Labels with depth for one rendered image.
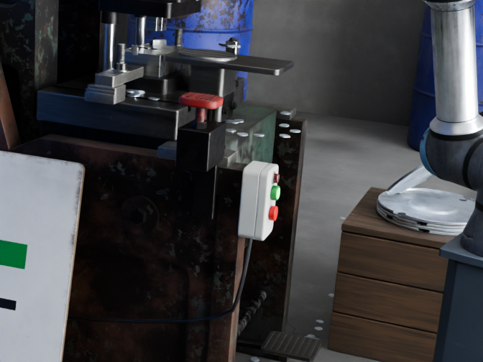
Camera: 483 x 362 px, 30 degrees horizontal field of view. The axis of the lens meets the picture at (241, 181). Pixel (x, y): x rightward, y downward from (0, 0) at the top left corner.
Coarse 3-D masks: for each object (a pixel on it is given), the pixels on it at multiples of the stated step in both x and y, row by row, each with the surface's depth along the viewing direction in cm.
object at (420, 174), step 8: (416, 168) 219; (424, 168) 222; (408, 176) 221; (416, 176) 228; (424, 176) 237; (432, 176) 244; (392, 184) 225; (400, 184) 227; (408, 184) 235; (416, 184) 243; (392, 192) 235
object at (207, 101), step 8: (184, 96) 153; (192, 96) 153; (200, 96) 154; (208, 96) 155; (216, 96) 155; (184, 104) 153; (192, 104) 152; (200, 104) 152; (208, 104) 152; (216, 104) 152; (200, 112) 155; (200, 120) 155
